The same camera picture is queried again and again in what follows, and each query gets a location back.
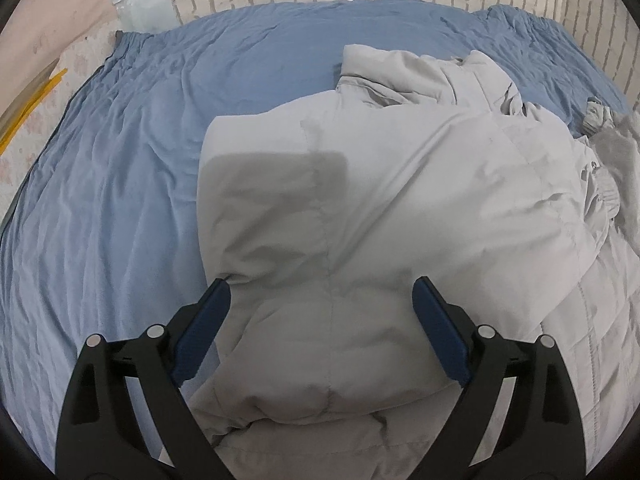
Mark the white puffer jacket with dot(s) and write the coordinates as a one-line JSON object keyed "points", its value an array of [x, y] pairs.
{"points": [[375, 185]]}

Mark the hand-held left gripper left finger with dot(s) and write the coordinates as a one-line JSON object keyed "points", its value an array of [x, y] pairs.
{"points": [[200, 332]]}

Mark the yellow strip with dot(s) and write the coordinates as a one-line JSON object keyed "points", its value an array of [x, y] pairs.
{"points": [[37, 100]]}

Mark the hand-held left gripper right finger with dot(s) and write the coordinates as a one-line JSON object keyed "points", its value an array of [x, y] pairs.
{"points": [[442, 332]]}

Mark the pale floral mattress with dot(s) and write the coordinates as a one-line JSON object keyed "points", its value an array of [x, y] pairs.
{"points": [[75, 60]]}

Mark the blue bed sheet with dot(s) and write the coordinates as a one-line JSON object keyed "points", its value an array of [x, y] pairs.
{"points": [[125, 160]]}

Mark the peach panel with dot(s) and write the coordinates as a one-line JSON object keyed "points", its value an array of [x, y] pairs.
{"points": [[45, 15]]}

